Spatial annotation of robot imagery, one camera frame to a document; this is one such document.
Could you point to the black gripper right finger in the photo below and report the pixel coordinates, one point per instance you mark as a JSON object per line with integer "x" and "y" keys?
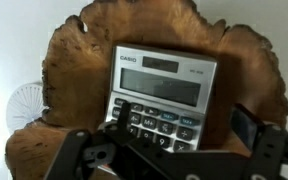
{"x": 267, "y": 150}

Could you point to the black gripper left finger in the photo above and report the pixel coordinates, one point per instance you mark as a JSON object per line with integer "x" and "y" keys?
{"x": 130, "y": 150}

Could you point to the silver Casio calculator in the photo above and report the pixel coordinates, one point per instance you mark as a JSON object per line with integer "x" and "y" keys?
{"x": 164, "y": 86}

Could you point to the live-edge wooden plate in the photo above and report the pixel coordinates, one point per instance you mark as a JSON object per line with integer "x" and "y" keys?
{"x": 74, "y": 83}

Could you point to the white round ribbed coaster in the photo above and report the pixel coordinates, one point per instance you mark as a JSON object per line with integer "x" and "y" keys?
{"x": 24, "y": 106}

